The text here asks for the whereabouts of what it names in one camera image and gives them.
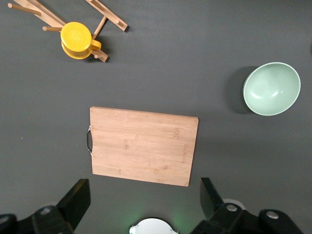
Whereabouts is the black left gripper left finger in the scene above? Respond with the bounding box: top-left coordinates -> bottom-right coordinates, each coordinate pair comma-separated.
31,178 -> 92,234

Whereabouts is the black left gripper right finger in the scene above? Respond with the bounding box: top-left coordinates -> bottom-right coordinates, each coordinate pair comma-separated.
191,177 -> 259,234

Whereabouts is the wooden cutting board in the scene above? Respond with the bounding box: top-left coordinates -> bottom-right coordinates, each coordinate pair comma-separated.
85,106 -> 199,188

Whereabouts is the pale green bowl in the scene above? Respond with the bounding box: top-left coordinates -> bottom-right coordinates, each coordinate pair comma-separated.
242,62 -> 302,117

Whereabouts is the yellow mug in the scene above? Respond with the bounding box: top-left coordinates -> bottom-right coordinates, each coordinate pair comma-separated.
60,21 -> 102,60

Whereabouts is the wooden peg mug rack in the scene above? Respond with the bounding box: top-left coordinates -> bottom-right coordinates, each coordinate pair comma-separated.
7,0 -> 129,63

